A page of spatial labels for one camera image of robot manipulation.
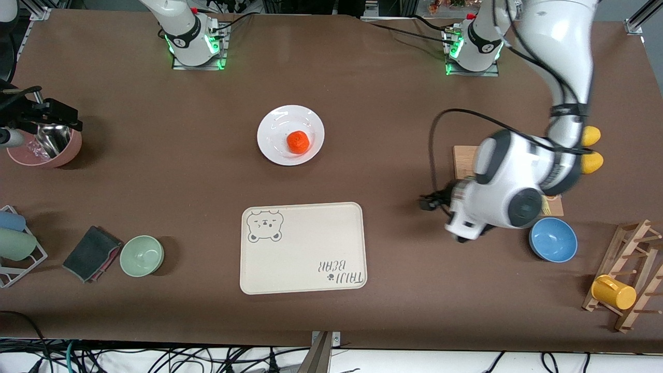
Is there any orange mandarin fruit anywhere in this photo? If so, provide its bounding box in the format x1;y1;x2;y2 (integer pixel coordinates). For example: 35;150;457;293
286;131;311;155

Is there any white round plate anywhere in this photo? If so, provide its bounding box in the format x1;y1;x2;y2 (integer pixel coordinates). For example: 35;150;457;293
257;105;325;166

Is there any shiny metal scoop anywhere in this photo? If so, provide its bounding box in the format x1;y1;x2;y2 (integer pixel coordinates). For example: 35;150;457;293
32;88;72;160

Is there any pink bowl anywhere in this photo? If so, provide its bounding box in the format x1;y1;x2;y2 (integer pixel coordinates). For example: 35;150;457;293
6;122;83;169

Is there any wooden cutting board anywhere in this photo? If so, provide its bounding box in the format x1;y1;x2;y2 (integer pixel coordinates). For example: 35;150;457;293
453;146;564;217

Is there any blue cup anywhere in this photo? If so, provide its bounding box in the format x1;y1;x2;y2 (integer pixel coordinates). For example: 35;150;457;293
0;211;26;232

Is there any blue bowl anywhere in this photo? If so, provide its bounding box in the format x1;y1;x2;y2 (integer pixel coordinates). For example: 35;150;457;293
528;217;578;263

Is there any dark grey folded cloth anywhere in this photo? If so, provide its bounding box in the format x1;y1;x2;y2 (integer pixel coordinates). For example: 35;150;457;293
62;225;124;283

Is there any sage green cup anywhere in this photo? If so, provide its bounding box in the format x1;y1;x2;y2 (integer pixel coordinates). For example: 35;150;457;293
0;228;38;261

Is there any cream bear print tray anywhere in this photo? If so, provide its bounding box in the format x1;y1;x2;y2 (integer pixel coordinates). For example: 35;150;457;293
239;202;367;295

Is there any pale green bowl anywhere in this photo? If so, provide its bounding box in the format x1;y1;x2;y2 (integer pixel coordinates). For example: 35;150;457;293
120;235;165;278

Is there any yellow mug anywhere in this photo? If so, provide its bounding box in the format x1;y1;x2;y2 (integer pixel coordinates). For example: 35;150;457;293
591;275;637;311

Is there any wooden mug rack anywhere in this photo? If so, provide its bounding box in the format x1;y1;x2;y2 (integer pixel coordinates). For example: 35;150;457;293
582;219;663;333

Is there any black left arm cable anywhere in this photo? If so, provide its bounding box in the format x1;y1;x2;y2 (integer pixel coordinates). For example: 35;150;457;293
429;108;594;208

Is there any aluminium frame bar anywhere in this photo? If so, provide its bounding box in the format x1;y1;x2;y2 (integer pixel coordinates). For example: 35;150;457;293
21;0;52;21
624;0;663;36

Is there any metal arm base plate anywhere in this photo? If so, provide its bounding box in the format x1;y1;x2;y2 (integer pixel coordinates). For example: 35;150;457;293
172;23;228;71
444;28;500;77

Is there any white wire cup rack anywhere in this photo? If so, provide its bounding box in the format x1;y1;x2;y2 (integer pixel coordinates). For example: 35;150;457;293
0;205;48;289

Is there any black base cable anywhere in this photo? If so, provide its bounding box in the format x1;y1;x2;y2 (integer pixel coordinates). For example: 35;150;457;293
360;20;456;43
207;10;257;33

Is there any grey metal table bracket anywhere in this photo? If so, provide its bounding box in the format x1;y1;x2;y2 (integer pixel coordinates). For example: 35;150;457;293
306;331;341;373

